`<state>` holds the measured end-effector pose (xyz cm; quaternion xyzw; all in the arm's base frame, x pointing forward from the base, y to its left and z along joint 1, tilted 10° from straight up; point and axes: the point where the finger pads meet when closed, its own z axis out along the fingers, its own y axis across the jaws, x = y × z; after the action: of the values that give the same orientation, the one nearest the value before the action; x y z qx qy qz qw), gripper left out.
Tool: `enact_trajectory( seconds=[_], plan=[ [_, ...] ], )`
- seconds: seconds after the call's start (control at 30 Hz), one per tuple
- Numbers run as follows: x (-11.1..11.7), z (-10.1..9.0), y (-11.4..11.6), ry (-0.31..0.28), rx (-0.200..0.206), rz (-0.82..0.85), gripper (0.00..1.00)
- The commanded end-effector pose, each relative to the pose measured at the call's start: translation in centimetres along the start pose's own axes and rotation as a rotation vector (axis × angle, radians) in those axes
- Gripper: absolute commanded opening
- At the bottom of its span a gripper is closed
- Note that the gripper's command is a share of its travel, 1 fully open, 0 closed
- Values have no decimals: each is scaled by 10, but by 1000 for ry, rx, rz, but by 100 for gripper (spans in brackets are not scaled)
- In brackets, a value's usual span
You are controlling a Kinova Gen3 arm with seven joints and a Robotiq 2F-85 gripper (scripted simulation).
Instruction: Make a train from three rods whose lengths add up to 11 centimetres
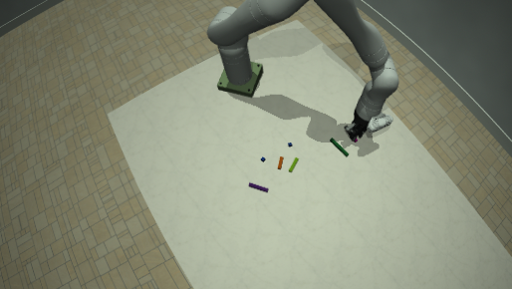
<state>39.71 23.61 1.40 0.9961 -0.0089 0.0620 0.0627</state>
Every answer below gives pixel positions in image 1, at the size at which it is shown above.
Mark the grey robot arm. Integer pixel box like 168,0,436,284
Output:
207,0,399,133

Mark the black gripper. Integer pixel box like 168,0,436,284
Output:
344,109,369,142

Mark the purple rod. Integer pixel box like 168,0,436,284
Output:
248,182,268,192

